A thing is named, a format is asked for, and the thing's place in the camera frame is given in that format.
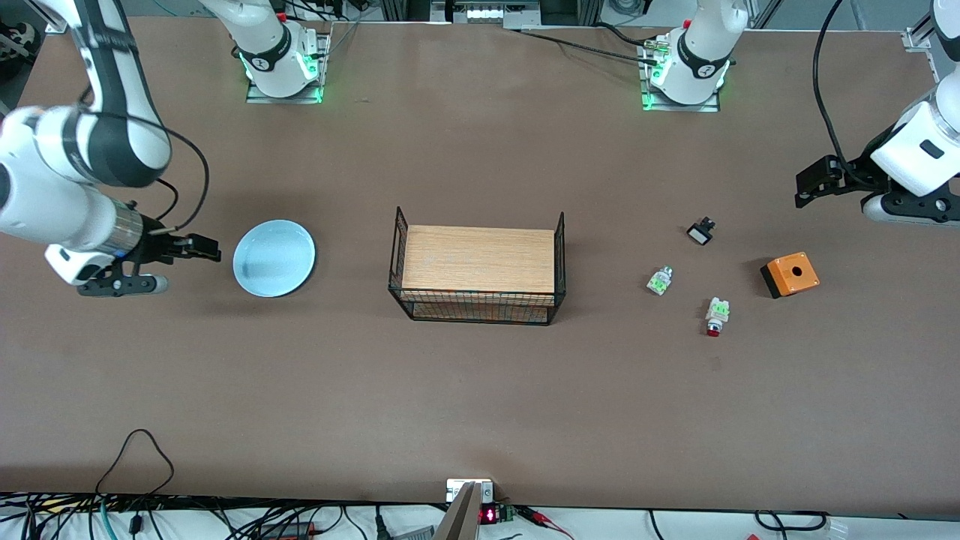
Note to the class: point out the red probe clip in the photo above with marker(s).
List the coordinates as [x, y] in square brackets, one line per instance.
[544, 519]

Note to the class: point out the green white contact block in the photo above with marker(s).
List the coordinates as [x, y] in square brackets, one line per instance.
[660, 281]

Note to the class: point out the red digit display module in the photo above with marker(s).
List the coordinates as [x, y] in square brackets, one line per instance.
[491, 514]

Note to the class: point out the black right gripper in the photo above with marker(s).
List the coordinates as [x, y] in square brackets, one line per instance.
[156, 245]

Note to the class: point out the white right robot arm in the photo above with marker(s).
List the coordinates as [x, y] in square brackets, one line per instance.
[112, 142]

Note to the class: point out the small black switch part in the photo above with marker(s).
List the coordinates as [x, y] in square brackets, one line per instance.
[700, 232]

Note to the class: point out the red push button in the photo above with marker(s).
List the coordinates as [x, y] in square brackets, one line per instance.
[717, 315]

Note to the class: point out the wooden board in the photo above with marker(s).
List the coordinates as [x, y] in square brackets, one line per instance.
[480, 259]

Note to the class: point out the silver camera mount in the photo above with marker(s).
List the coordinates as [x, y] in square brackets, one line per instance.
[465, 510]

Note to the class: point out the black power adapter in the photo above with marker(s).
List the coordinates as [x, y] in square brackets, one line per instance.
[289, 529]

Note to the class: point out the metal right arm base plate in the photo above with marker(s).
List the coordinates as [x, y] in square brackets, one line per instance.
[262, 96]

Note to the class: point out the orange button box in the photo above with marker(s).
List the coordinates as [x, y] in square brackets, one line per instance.
[792, 274]

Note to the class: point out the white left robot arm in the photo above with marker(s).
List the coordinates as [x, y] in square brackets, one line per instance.
[701, 45]

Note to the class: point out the light blue plate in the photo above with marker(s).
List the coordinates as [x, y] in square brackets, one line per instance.
[274, 259]

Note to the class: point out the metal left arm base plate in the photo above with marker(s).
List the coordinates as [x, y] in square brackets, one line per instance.
[679, 107]

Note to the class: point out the black white round object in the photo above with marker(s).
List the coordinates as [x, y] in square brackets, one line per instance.
[19, 45]

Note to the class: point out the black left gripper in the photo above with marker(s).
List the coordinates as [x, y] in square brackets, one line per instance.
[853, 178]

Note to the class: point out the silver power strip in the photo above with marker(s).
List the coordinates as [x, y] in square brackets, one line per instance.
[487, 13]

